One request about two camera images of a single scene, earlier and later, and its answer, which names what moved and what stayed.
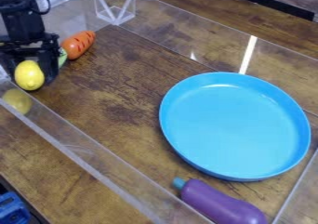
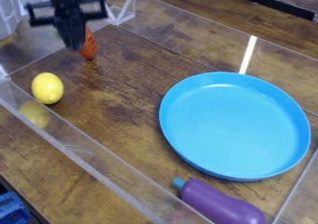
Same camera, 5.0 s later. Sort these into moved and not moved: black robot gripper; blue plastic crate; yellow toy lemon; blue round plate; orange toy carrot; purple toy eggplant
Moved: black robot gripper; orange toy carrot; yellow toy lemon
Not moved: blue plastic crate; blue round plate; purple toy eggplant
